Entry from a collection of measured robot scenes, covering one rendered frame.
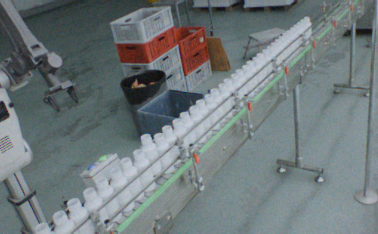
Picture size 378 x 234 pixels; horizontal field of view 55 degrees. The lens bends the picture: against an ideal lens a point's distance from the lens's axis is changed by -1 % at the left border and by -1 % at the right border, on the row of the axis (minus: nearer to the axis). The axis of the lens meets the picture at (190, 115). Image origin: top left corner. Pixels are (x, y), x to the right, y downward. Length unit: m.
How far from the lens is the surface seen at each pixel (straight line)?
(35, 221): 2.03
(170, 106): 2.40
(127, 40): 3.93
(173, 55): 4.26
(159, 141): 1.41
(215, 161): 1.70
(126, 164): 1.31
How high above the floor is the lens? 1.85
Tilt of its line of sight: 27 degrees down
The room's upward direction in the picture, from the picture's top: 11 degrees counter-clockwise
